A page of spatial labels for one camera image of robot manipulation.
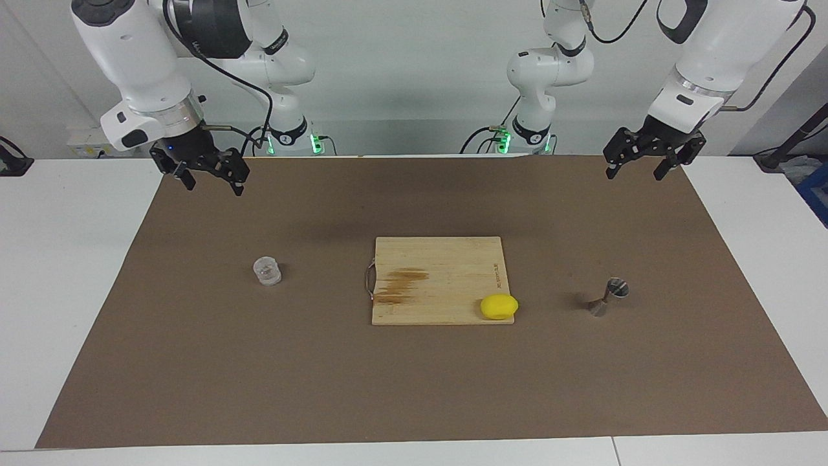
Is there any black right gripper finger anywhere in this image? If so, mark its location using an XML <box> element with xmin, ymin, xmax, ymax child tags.
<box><xmin>210</xmin><ymin>148</ymin><xmax>251</xmax><ymax>197</ymax></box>
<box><xmin>150</xmin><ymin>146</ymin><xmax>197</xmax><ymax>192</ymax></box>

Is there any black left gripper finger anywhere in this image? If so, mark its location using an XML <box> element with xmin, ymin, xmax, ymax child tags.
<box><xmin>653</xmin><ymin>131</ymin><xmax>706</xmax><ymax>182</ymax></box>
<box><xmin>603</xmin><ymin>128</ymin><xmax>648</xmax><ymax>181</ymax></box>

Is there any clear plastic cup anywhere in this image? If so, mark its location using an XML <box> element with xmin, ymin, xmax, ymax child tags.
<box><xmin>252</xmin><ymin>256</ymin><xmax>283</xmax><ymax>287</ymax></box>

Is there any steel jigger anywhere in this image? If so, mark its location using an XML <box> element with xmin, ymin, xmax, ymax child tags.
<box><xmin>587</xmin><ymin>277</ymin><xmax>630</xmax><ymax>318</ymax></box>

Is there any black stand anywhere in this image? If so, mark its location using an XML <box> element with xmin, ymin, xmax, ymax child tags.
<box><xmin>754</xmin><ymin>104</ymin><xmax>828</xmax><ymax>172</ymax></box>

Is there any black clamp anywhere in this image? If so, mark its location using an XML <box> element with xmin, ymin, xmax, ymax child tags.
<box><xmin>0</xmin><ymin>136</ymin><xmax>34</xmax><ymax>177</ymax></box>

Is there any yellow lemon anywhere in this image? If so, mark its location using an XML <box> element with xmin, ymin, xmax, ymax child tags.
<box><xmin>480</xmin><ymin>294</ymin><xmax>519</xmax><ymax>321</ymax></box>

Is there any brown table mat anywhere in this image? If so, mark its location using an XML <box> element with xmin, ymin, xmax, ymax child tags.
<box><xmin>36</xmin><ymin>155</ymin><xmax>828</xmax><ymax>449</ymax></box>

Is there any wooden cutting board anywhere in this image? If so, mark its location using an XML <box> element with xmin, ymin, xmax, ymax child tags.
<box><xmin>364</xmin><ymin>236</ymin><xmax>516</xmax><ymax>326</ymax></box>

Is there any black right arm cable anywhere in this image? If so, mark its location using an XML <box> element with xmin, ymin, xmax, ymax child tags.
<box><xmin>162</xmin><ymin>0</ymin><xmax>276</xmax><ymax>157</ymax></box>

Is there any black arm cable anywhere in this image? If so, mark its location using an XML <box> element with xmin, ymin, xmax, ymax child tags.
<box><xmin>162</xmin><ymin>0</ymin><xmax>276</xmax><ymax>157</ymax></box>
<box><xmin>579</xmin><ymin>0</ymin><xmax>816</xmax><ymax>114</ymax></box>

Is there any black base cable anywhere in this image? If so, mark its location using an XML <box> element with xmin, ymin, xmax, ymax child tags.
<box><xmin>243</xmin><ymin>126</ymin><xmax>272</xmax><ymax>157</ymax></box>
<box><xmin>461</xmin><ymin>96</ymin><xmax>521</xmax><ymax>155</ymax></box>

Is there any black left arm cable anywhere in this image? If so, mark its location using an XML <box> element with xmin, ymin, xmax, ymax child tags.
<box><xmin>579</xmin><ymin>0</ymin><xmax>816</xmax><ymax>114</ymax></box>

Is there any white wall box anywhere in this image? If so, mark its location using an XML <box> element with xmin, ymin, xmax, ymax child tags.
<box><xmin>68</xmin><ymin>126</ymin><xmax>130</xmax><ymax>159</ymax></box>

